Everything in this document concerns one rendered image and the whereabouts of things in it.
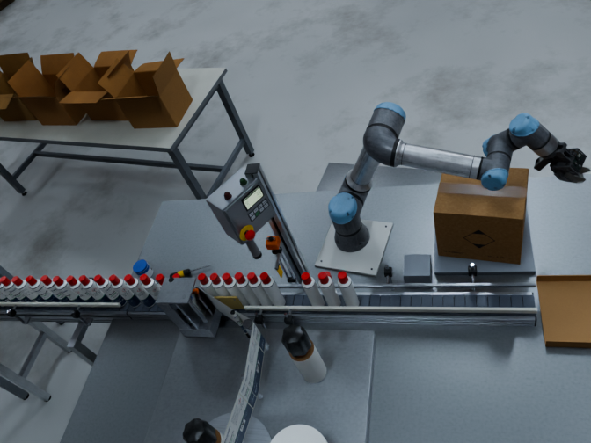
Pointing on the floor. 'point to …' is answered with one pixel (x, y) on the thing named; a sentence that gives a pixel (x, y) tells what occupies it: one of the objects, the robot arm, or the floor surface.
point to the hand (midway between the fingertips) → (579, 179)
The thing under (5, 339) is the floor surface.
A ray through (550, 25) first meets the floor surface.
